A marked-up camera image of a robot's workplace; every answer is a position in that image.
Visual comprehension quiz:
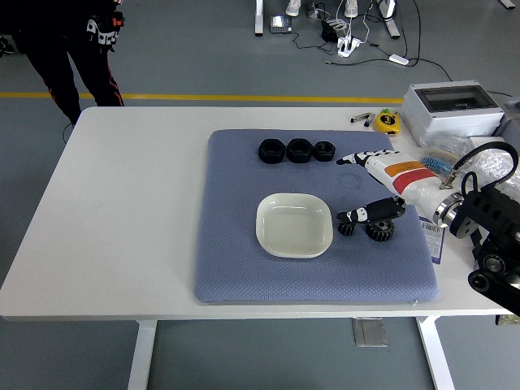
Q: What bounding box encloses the white flat box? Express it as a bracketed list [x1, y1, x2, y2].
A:
[469, 136, 509, 154]

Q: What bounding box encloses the bubble wrap bag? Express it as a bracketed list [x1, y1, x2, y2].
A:
[462, 148, 520, 196]

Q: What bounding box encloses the white table leg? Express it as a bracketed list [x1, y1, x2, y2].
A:
[416, 316, 456, 390]
[128, 319, 158, 390]

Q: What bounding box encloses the blue-grey textured mat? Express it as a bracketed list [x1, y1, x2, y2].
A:
[193, 128, 440, 305]

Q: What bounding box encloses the purple white label card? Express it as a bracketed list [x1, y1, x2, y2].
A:
[418, 216, 446, 266]

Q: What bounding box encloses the grey case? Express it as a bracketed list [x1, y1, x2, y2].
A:
[492, 97, 520, 147]

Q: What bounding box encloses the small black hex nut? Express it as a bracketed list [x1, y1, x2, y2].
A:
[313, 140, 336, 163]

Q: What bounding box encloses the clear plastic parts bag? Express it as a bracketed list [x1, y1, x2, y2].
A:
[418, 132, 476, 163]

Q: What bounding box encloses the yellow tape measure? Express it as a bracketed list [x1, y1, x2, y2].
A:
[372, 108, 401, 135]

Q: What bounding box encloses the metal floor plate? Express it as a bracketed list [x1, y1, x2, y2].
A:
[352, 317, 389, 348]

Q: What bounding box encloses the grey electrical enclosure box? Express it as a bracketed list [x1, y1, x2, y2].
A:
[401, 80, 506, 148]

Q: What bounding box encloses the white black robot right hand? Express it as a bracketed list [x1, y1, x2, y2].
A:
[336, 149, 453, 224]

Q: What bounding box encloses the black charger block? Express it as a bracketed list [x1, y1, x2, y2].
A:
[320, 19, 340, 42]

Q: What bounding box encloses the black floor cable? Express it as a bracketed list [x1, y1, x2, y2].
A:
[323, 56, 454, 83]

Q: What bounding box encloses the large black hex nut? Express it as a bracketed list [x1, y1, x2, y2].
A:
[285, 137, 315, 165]
[258, 137, 287, 165]

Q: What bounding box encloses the white table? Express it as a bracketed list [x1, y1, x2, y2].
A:
[0, 106, 520, 390]

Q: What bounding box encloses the large black gear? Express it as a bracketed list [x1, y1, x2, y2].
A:
[364, 219, 396, 244]

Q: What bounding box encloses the white desk leg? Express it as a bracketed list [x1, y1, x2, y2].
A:
[254, 0, 266, 37]
[375, 0, 402, 40]

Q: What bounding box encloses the person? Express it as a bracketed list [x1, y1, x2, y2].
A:
[0, 0, 125, 125]

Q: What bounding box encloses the white square dish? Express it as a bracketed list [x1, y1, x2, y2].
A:
[254, 192, 336, 259]

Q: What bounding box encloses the white power strip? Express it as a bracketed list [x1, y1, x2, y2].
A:
[336, 35, 365, 58]

